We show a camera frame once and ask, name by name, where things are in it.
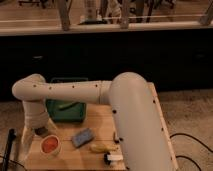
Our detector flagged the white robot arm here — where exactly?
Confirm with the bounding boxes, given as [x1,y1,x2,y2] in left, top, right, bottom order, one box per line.
[12,72,176,171]

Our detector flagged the blue sponge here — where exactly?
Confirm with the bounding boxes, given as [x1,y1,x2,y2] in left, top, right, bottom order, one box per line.
[72,128,94,148]

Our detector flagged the black pole stand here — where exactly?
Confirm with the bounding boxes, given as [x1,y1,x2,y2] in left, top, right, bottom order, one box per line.
[1,129,16,171]

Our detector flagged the red yellow apple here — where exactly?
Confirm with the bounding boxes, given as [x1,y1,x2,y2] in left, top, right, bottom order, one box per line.
[42,137,58,153]

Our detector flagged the black floor cable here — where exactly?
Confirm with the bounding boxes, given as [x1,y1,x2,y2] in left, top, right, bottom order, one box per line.
[169,132,213,171]

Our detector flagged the yellow banana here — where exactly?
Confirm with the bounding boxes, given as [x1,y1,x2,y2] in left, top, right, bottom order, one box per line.
[90,144,117,153]

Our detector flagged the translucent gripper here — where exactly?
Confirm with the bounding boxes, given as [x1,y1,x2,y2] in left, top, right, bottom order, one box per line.
[20,119,60,156]

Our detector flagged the green plastic bin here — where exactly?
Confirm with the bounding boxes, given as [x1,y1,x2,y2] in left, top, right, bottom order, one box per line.
[45,77,89,123]

